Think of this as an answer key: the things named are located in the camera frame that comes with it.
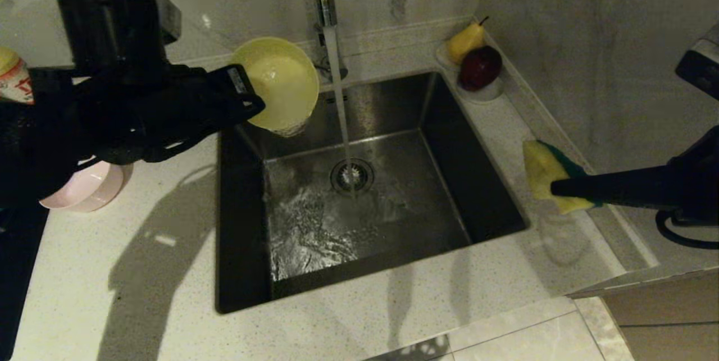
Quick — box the round metal drain strainer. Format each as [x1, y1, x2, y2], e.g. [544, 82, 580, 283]
[330, 159, 375, 198]

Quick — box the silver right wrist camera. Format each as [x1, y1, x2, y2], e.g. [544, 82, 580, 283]
[675, 24, 719, 102]

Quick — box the dark red apple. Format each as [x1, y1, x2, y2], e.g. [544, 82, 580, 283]
[458, 46, 502, 92]

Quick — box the yellow dish soap bottle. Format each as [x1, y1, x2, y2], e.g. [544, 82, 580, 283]
[0, 47, 34, 104]

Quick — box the yellow green sponge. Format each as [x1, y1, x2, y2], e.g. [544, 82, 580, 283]
[522, 139, 603, 215]

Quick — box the stainless steel sink basin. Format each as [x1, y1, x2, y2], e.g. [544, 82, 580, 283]
[215, 71, 530, 314]

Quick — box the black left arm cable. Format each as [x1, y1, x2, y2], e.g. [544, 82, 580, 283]
[79, 136, 192, 173]

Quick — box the pink plastic bowl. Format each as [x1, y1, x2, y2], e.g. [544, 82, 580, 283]
[39, 160, 125, 213]

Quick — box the yellow plastic bowl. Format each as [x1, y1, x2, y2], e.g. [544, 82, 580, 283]
[230, 36, 320, 138]

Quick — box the yellow pear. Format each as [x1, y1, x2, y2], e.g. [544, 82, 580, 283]
[447, 17, 488, 66]

